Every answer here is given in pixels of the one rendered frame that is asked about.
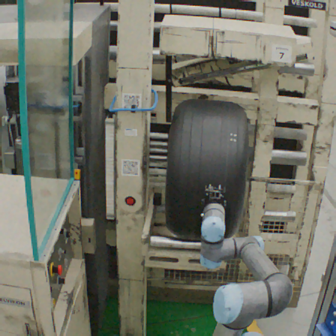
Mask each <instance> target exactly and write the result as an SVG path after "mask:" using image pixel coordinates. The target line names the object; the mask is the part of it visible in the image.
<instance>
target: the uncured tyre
mask: <svg viewBox="0 0 336 336"><path fill-rule="evenodd" d="M190 122H192V123H204V124H191V123H190ZM230 133H234V134H237V142H229V140H230ZM248 161H249V144H248V117H247V113H246V112H245V111H244V110H243V109H242V108H241V107H240V106H239V105H238V104H236V103H232V102H228V101H225V100H202V99H189V100H188V99H185V100H183V102H182V103H180V104H179V105H178V106H177V107H176V108H175V112H173V115H172V121H171V126H170V131H169V144H168V153H167V163H166V187H165V217H166V228H167V229H168V230H169V231H170V232H171V233H172V234H173V236H174V237H177V238H179V239H187V240H195V239H196V240H201V239H202V237H201V235H202V232H201V226H202V221H203V216H201V214H203V211H204V209H203V207H202V199H205V193H206V189H208V188H209V185H218V188H217V189H218V190H219V186H220V189H221V188H222V192H224V187H225V198H224V200H226V208H225V209H224V211H225V220H224V225H225V232H224V235H223V239H231V237H232V236H233V235H235V234H236V233H237V232H238V230H239V227H240V224H241V221H242V215H243V209H244V204H245V193H246V191H247V183H248Z"/></svg>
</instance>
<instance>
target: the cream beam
mask: <svg viewBox="0 0 336 336"><path fill-rule="evenodd" d="M272 44H277V45H285V46H290V47H292V56H291V63H288V62H280V61H272ZM296 45H297V37H296V36H295V34H294V32H293V30H292V28H291V27H290V26H288V25H278V24H268V23H264V22H251V21H241V20H235V19H216V18H214V19H213V17H202V16H176V15H165V17H164V18H163V22H162V23H161V25H160V56H183V57H196V58H206V59H220V60H231V61H234V62H250V63H258V64H266V65H280V66H281V67H293V68H295V63H296V50H297V49H296Z"/></svg>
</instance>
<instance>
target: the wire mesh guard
mask: <svg viewBox="0 0 336 336"><path fill-rule="evenodd" d="M247 180H248V181H251V182H263V186H264V182H269V184H270V183H275V184H276V183H280V184H282V183H290V184H292V186H293V184H297V187H298V184H299V185H302V187H303V185H308V187H309V185H313V186H314V185H317V186H320V189H319V193H318V197H312V196H311V199H312V198H317V202H314V203H316V209H315V212H311V213H315V214H314V217H308V216H307V219H308V218H313V222H311V223H313V225H312V226H308V227H311V230H310V237H309V240H308V244H306V245H307V249H305V250H307V253H305V257H304V264H303V268H302V270H298V271H302V272H301V275H300V279H299V285H298V286H296V285H294V281H293V284H292V288H296V287H299V288H301V286H302V281H303V279H304V275H305V268H306V264H307V263H308V257H309V253H310V249H311V242H312V241H313V237H314V230H315V226H316V222H317V215H318V211H319V207H320V200H321V195H322V191H323V185H324V183H323V181H307V180H297V179H287V178H268V177H259V176H249V177H248V176H247ZM272 191H274V196H278V199H279V196H281V195H275V191H279V190H275V186H274V190H272ZM151 194H152V187H150V188H149V195H148V205H149V202H150V197H151ZM274 196H273V199H268V197H267V201H268V200H275V199H274ZM150 268H151V267H147V279H146V280H147V281H163V282H172V283H181V284H208V285H216V286H221V285H229V284H242V283H238V282H239V281H242V280H239V279H238V280H237V281H238V282H229V281H234V280H233V277H239V273H238V272H232V273H234V274H235V273H238V276H234V274H233V277H232V280H229V281H228V277H231V276H224V277H227V282H220V281H211V280H216V279H212V276H213V275H206V279H202V275H204V274H198V275H201V280H191V275H195V274H191V273H190V274H189V275H190V280H186V278H189V277H186V274H187V273H186V272H185V273H180V272H179V277H175V274H177V273H175V272H174V273H171V274H174V278H170V277H171V276H170V272H169V276H165V277H164V273H168V272H162V273H163V275H159V271H153V272H158V275H156V276H158V277H154V278H150ZM153 272H152V274H153ZM240 273H244V277H243V278H248V277H245V273H246V272H240ZM180 274H185V277H184V278H185V279H180ZM159 276H163V277H159ZM207 276H211V279H210V280H207ZM166 277H169V278H166ZM175 278H179V279H175ZM202 280H205V281H202Z"/></svg>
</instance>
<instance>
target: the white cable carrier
mask: <svg viewBox="0 0 336 336"><path fill-rule="evenodd" d="M106 122H116V115H113V116H112V118H111V116H110V117H109V118H108V116H107V117H106ZM115 127H116V126H115V125H114V124H106V214H107V215H116V207H115V205H116V204H115V201H116V200H115V198H116V197H115V195H116V194H115V192H116V191H115V189H116V187H115V186H116V184H115V183H116V180H115V179H116V177H115V176H116V174H115V172H116V165H115V162H116V160H115V159H116V157H115V156H116V154H115V153H116V151H115V149H116V147H115V145H116V144H115V138H116V137H115V135H116V133H115V131H116V129H115Z"/></svg>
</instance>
